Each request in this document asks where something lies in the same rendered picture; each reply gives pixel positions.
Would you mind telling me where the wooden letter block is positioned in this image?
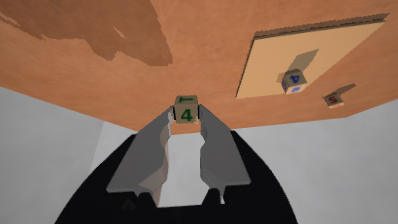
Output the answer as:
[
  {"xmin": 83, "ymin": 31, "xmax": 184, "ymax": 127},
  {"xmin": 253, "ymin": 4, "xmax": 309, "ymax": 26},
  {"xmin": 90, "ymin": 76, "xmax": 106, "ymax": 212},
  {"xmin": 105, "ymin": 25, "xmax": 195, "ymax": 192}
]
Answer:
[
  {"xmin": 324, "ymin": 94, "xmax": 345, "ymax": 108},
  {"xmin": 281, "ymin": 71, "xmax": 307, "ymax": 94},
  {"xmin": 174, "ymin": 95, "xmax": 198, "ymax": 124}
]

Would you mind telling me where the tan flat mat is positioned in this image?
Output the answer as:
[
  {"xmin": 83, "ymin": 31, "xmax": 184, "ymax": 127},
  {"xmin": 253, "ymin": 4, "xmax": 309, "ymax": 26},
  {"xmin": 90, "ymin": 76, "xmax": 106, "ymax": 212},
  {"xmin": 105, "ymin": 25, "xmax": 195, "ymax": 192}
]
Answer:
[{"xmin": 236, "ymin": 20, "xmax": 386, "ymax": 99}]

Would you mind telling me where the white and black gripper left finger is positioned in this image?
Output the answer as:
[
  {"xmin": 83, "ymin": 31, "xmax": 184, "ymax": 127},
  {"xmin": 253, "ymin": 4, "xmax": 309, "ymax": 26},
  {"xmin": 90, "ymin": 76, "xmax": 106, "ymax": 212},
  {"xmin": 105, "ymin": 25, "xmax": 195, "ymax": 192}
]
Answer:
[{"xmin": 54, "ymin": 105, "xmax": 176, "ymax": 224}]

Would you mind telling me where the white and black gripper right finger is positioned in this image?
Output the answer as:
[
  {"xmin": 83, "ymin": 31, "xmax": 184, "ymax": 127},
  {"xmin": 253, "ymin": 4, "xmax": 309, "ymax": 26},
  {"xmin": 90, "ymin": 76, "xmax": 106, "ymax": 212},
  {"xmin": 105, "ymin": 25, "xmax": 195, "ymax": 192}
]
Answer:
[{"xmin": 198, "ymin": 104, "xmax": 298, "ymax": 224}]

